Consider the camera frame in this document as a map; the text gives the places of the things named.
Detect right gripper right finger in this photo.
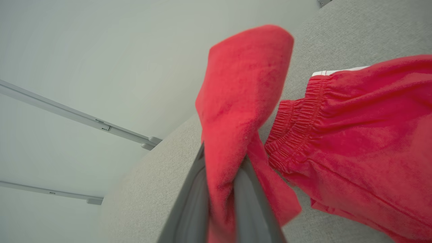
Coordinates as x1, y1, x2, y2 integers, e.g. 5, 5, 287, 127
234, 155, 287, 243

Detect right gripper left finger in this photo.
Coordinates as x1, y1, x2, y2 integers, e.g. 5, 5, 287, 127
157, 143, 210, 243

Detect red shorts with white stripes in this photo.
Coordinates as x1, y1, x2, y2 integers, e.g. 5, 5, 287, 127
264, 55, 432, 243

